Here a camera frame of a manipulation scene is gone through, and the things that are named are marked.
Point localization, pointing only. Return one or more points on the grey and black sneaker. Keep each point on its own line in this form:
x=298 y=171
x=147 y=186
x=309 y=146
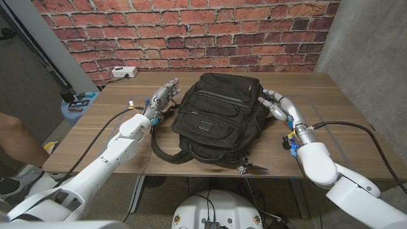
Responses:
x=16 y=186

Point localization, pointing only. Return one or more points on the black round fan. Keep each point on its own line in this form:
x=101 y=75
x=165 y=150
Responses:
x=155 y=182

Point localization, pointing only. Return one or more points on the white power strip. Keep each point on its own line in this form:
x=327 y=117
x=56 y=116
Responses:
x=124 y=72

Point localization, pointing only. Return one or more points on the black backpack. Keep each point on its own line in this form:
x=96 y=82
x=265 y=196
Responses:
x=219 y=108

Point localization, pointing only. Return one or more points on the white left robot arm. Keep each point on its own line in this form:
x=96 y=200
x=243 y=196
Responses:
x=101 y=165

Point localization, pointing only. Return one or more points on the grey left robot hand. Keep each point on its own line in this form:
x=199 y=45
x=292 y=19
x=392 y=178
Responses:
x=160 y=97

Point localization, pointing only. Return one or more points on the red brick print backdrop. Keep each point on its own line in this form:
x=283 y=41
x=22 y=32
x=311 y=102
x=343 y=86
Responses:
x=190 y=31

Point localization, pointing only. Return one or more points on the yellow object on floor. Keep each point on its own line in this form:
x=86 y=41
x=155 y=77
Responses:
x=49 y=148

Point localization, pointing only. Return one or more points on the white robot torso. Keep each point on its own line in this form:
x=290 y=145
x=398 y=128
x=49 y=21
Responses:
x=222 y=206

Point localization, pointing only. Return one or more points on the black phone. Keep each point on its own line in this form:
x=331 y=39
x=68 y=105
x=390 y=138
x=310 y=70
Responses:
x=79 y=103

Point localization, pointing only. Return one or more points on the white table leg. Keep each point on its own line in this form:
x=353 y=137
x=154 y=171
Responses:
x=136 y=194
x=300 y=200

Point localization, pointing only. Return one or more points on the teal small item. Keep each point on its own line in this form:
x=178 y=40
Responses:
x=90 y=94

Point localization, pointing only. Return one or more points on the round blue stool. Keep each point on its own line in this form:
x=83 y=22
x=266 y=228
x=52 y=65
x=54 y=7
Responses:
x=71 y=116

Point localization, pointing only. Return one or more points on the small black box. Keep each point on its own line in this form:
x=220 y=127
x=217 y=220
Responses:
x=67 y=95

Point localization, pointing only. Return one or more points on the person's bare leg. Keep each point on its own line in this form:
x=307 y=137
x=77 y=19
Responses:
x=17 y=140

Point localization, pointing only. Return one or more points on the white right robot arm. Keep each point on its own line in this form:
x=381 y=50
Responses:
x=318 y=162

